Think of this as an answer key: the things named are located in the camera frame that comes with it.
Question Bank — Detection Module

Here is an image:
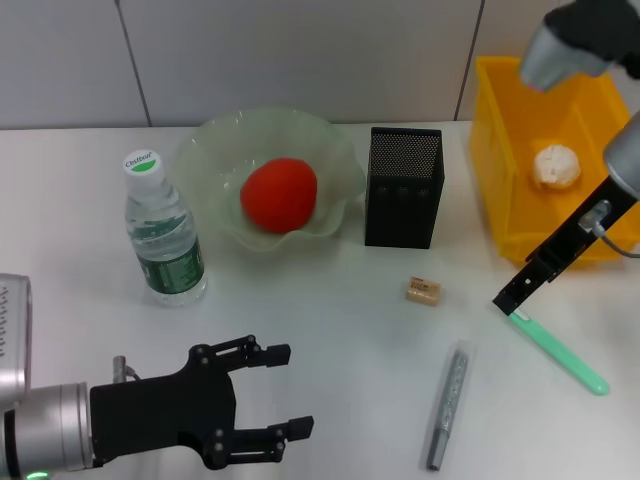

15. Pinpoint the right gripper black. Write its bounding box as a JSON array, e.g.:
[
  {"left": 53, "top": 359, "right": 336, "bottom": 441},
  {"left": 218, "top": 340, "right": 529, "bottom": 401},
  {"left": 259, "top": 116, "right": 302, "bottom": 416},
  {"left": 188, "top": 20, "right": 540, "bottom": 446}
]
[{"left": 491, "top": 174, "right": 640, "bottom": 317}]

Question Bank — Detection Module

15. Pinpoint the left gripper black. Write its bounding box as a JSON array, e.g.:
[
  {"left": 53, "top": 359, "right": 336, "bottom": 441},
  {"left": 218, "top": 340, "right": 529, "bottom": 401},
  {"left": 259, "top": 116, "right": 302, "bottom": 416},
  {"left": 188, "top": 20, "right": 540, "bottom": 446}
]
[{"left": 88, "top": 334, "right": 316, "bottom": 472}]

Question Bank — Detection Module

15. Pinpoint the green toothbrush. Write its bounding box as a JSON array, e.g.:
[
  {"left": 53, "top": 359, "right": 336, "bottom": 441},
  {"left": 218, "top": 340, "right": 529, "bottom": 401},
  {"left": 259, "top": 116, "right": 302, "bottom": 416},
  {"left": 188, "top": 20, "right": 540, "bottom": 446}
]
[{"left": 507, "top": 307, "right": 611, "bottom": 397}]

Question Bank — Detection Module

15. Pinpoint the white paper ball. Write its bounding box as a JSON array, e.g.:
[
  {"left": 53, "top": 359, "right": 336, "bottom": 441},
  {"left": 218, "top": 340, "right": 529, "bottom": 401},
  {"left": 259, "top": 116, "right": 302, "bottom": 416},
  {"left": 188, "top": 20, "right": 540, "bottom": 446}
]
[{"left": 532, "top": 143, "right": 584, "bottom": 190}]

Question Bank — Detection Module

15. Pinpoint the clear water bottle green label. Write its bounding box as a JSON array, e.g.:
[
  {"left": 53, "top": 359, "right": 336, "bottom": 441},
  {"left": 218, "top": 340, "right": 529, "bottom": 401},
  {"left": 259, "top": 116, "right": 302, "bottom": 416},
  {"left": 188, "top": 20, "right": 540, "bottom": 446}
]
[{"left": 122, "top": 149, "right": 209, "bottom": 307}]

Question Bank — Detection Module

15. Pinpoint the red-orange orange fruit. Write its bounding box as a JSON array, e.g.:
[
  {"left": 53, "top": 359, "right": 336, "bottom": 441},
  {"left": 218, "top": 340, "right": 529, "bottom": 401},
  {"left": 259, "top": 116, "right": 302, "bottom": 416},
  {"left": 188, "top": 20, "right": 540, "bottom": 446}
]
[{"left": 239, "top": 157, "right": 319, "bottom": 234}]

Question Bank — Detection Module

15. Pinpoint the beige eraser block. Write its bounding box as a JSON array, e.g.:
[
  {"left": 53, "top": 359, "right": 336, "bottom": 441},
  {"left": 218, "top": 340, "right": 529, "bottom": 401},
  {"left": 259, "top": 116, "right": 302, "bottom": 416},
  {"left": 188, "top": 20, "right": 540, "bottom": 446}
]
[{"left": 402, "top": 275, "right": 444, "bottom": 306}]

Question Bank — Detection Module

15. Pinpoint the grey marker pen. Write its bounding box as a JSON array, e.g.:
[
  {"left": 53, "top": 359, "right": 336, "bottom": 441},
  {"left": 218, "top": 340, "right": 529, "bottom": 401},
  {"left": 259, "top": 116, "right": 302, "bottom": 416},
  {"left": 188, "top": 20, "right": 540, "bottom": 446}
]
[{"left": 425, "top": 339, "right": 474, "bottom": 471}]

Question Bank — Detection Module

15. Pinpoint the black mesh pen holder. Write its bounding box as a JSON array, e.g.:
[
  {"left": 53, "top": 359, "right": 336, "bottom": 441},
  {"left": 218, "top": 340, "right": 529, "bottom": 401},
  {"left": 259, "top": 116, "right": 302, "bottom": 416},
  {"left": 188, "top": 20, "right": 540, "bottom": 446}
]
[{"left": 363, "top": 126, "right": 446, "bottom": 250}]

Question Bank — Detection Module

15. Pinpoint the pale green glass fruit plate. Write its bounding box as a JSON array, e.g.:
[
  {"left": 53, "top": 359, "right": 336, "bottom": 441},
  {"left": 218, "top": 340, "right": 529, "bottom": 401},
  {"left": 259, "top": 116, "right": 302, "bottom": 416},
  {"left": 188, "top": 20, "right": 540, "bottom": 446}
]
[{"left": 172, "top": 104, "right": 367, "bottom": 254}]

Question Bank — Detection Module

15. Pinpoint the yellow plastic bin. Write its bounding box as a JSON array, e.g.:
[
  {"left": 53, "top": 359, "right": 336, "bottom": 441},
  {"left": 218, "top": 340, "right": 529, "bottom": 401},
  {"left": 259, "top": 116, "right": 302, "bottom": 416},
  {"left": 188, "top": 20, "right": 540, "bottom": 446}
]
[{"left": 467, "top": 54, "right": 636, "bottom": 265}]

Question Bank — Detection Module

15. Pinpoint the right gripper cable with plug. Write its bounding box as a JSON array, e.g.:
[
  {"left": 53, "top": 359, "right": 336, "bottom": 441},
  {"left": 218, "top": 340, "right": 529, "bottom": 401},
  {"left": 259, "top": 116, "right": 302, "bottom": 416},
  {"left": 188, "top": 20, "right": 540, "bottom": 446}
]
[{"left": 579, "top": 199, "right": 640, "bottom": 260}]

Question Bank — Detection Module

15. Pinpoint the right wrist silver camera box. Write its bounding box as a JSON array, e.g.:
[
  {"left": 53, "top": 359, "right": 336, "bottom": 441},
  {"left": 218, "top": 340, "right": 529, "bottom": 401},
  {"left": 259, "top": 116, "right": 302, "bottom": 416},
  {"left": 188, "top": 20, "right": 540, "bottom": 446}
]
[{"left": 518, "top": 0, "right": 640, "bottom": 94}]

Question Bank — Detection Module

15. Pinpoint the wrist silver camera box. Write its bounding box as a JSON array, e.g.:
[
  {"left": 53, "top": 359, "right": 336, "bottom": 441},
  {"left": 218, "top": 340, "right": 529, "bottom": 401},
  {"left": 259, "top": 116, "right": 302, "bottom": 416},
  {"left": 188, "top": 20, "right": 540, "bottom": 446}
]
[
  {"left": 0, "top": 273, "right": 34, "bottom": 401},
  {"left": 518, "top": 0, "right": 640, "bottom": 94}
]

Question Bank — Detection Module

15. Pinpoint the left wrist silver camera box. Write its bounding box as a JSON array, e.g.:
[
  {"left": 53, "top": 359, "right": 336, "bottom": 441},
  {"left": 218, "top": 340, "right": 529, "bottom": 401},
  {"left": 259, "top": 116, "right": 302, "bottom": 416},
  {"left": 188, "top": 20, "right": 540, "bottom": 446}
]
[{"left": 0, "top": 273, "right": 34, "bottom": 401}]

